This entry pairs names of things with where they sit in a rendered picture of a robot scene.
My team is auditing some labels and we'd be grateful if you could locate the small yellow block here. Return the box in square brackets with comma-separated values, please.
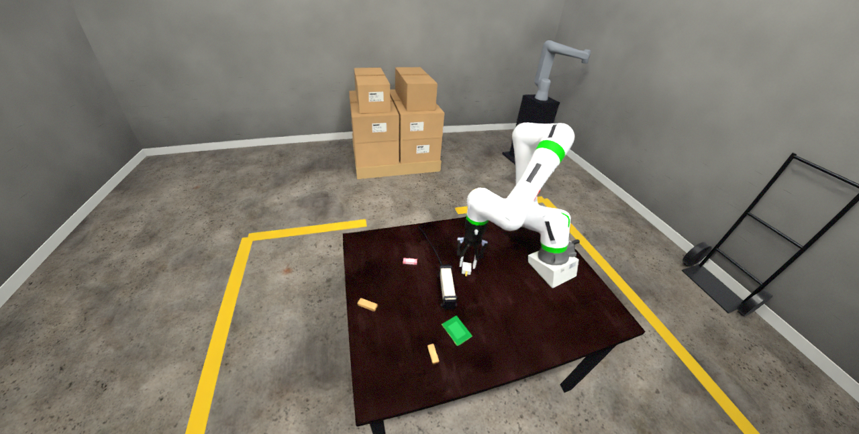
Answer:
[427, 344, 439, 364]

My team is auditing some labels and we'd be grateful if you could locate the tan rectangular block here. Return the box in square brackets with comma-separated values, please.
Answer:
[358, 299, 377, 311]

